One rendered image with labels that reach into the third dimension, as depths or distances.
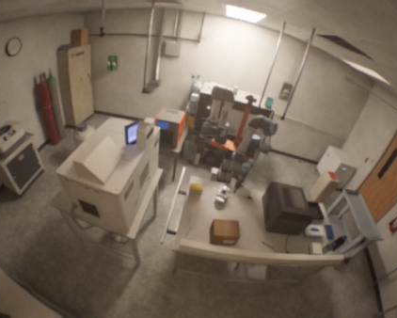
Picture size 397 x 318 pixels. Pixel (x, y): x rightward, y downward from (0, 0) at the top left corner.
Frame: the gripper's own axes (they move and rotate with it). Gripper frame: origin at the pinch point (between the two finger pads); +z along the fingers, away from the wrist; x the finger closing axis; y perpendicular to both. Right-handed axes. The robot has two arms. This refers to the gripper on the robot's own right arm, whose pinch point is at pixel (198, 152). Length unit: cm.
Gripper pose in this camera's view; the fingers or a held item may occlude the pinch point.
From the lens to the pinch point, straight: 183.0
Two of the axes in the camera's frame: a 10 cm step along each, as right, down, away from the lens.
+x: -8.0, -3.8, 4.6
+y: 5.2, -0.6, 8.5
